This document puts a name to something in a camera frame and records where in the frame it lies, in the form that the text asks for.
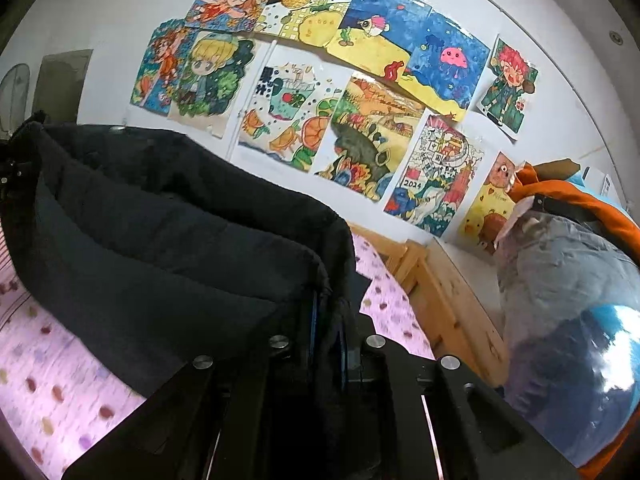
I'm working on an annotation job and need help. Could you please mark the pink apple-print quilt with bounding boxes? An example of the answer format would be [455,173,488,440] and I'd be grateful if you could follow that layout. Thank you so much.
[0,230,436,480]

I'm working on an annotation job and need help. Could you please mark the wooden bed frame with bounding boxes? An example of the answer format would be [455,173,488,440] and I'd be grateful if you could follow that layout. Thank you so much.
[350,222,516,391]

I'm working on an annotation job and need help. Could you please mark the clear plastic bag of bedding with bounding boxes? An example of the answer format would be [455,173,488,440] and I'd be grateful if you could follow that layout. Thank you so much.
[492,195,640,471]

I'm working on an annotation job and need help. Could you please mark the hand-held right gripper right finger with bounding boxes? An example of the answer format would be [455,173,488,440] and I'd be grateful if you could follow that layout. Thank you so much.
[337,305,581,480]

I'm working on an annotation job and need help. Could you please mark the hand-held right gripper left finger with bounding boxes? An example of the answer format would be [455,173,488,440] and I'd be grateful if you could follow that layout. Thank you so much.
[62,290,322,480]

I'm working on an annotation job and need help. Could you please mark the black padded jacket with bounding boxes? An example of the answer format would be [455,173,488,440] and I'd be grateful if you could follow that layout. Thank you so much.
[0,112,358,401]

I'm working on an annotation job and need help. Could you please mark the white wall box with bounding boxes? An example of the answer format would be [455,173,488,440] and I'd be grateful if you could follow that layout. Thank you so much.
[582,166,628,206]

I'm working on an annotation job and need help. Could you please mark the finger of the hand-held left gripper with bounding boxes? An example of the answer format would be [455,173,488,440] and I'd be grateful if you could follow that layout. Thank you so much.
[0,127,32,188]

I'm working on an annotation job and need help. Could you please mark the group of colourful wall drawings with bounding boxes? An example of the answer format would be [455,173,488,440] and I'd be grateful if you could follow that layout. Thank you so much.
[130,0,541,256]

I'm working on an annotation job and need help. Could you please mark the grey wall panel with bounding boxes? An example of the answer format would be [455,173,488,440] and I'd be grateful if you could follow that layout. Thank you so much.
[35,49,95,126]

